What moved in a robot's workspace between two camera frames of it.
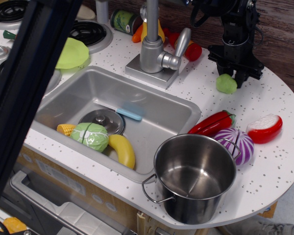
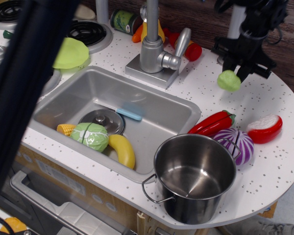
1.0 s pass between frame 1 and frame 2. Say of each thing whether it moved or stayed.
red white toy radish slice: stayed
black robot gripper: moved
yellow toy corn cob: stayed
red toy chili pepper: stayed
